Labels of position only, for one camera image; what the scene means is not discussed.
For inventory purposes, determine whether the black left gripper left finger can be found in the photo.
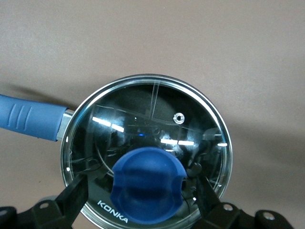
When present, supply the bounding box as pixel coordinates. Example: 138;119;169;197
18;173;91;229

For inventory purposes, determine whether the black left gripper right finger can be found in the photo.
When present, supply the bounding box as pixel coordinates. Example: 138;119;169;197
195;168;242;229

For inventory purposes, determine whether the glass lid with blue knob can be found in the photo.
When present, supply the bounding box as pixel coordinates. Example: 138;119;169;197
60;73;233;229

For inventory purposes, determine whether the brown table cloth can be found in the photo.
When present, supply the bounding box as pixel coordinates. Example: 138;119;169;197
0;0;305;229

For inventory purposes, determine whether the black pot with blue handle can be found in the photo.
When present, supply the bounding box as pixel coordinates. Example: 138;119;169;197
0;73;234;229

